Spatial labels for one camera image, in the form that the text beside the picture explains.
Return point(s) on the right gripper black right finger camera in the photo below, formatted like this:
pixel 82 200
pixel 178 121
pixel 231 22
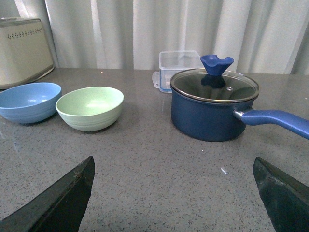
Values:
pixel 285 199

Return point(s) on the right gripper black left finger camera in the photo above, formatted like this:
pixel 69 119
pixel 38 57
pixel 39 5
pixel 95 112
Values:
pixel 60 208

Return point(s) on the green bowl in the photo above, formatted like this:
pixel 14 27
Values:
pixel 90 108

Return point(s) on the clear plastic container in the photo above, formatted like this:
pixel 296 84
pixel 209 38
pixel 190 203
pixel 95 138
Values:
pixel 172 62

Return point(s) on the cream toaster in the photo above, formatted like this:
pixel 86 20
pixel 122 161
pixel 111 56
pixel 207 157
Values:
pixel 25 55

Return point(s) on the blue bowl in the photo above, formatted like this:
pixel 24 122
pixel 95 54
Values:
pixel 29 103

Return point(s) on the glass pot lid blue knob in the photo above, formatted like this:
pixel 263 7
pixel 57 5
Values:
pixel 214 82

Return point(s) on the dark blue saucepan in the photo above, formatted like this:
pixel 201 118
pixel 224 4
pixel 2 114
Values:
pixel 217 122

